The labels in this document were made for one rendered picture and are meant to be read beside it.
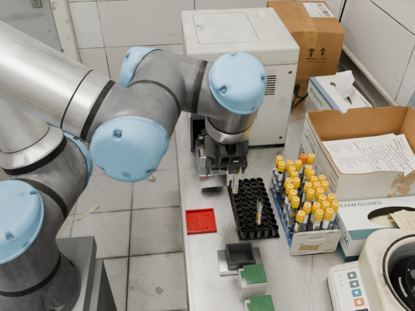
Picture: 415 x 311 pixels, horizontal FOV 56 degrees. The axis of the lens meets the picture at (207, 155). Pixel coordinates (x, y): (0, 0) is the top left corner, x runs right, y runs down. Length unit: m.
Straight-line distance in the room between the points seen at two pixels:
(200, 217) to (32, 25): 1.68
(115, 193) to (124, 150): 1.87
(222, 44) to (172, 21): 1.36
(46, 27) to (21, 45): 1.90
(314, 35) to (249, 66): 0.92
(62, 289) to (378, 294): 0.53
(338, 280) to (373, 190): 0.23
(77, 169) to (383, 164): 0.72
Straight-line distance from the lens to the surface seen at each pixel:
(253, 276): 0.76
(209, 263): 0.85
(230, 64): 0.51
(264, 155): 1.11
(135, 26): 2.34
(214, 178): 0.95
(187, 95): 0.52
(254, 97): 0.50
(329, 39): 1.44
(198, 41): 1.00
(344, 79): 1.32
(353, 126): 1.12
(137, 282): 1.89
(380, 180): 0.92
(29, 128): 0.69
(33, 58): 0.45
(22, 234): 0.63
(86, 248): 0.86
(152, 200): 2.20
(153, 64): 0.52
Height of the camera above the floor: 1.57
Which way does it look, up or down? 40 degrees down
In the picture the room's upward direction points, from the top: straight up
